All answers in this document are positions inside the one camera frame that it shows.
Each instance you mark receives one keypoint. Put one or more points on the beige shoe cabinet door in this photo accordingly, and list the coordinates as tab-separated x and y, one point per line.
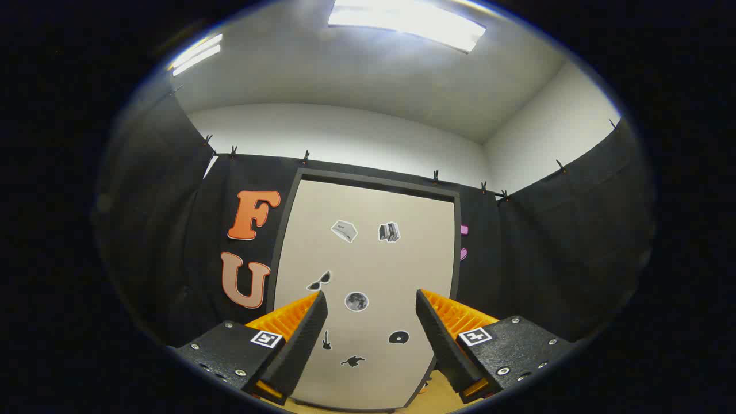
368	259

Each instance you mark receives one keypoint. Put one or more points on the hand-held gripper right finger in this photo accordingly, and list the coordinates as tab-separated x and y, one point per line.
440	339

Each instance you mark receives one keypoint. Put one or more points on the black backdrop cloth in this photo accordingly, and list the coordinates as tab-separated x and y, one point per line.
546	259

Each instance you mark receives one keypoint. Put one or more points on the wide ceiling light panel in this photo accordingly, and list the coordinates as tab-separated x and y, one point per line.
408	20

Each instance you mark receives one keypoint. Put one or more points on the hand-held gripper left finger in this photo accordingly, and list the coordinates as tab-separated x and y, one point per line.
305	339

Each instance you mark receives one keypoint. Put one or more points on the narrow ceiling light panel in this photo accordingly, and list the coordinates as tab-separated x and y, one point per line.
196	54

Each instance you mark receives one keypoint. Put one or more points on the row of black cloth clips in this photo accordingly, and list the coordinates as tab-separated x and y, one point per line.
435	175

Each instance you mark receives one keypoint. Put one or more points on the dark grey shoe cabinet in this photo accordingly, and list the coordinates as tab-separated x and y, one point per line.
379	183

